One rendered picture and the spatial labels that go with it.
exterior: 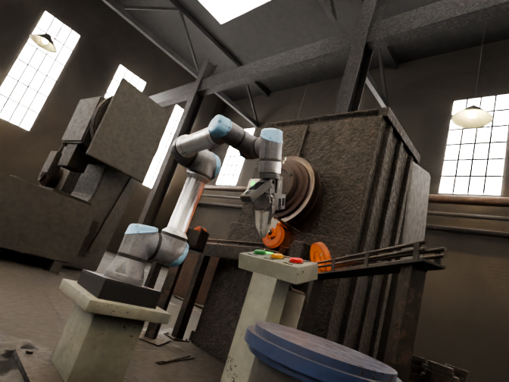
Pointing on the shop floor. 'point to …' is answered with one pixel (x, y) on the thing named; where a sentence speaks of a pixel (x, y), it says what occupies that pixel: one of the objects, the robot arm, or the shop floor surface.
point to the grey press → (107, 161)
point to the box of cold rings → (42, 223)
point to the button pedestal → (262, 303)
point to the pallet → (435, 371)
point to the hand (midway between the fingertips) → (261, 233)
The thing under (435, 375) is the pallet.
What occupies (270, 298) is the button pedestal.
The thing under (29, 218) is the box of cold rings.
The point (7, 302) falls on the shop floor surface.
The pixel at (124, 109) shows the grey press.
